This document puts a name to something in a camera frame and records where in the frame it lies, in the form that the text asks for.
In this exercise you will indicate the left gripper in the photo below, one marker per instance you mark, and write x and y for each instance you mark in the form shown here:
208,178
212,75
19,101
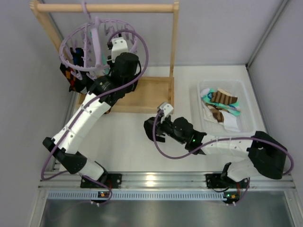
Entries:
110,63

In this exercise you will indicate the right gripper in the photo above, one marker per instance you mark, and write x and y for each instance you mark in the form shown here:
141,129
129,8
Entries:
155,129

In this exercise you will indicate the black blue sport sock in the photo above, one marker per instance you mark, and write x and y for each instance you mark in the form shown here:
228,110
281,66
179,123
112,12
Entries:
86,82

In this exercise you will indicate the lilac round clip hanger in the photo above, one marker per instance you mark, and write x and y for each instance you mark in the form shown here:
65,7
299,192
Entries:
81,37

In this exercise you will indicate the green white sock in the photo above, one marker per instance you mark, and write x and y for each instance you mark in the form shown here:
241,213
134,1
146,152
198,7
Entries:
101,66

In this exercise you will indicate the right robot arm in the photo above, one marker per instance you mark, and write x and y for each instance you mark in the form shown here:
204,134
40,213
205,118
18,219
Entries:
259,154

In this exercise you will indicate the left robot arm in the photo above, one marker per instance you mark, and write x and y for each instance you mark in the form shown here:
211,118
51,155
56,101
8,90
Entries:
100,98

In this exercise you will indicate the wooden hanger rack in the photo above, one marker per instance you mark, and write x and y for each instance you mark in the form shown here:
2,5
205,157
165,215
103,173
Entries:
151,90

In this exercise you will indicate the white plastic basket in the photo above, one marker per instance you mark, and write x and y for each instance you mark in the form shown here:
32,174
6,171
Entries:
246,120

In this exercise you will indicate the brown striped sock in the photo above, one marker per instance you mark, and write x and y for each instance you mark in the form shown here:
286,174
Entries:
222,101

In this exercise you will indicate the teal white sock in basket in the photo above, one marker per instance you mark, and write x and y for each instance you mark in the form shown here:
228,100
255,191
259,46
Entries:
204,95

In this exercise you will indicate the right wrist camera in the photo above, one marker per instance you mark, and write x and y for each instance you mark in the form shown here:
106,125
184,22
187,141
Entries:
166,110

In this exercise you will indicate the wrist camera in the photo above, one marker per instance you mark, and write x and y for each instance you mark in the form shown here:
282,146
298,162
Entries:
117,46
166,110

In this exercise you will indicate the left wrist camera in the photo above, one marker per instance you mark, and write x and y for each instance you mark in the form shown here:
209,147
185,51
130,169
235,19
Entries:
117,46

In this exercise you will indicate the aluminium mounting rail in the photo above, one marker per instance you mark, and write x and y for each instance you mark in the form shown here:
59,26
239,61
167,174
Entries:
166,180

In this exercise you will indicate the white slotted cable duct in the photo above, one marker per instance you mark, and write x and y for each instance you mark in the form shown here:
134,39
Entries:
142,195

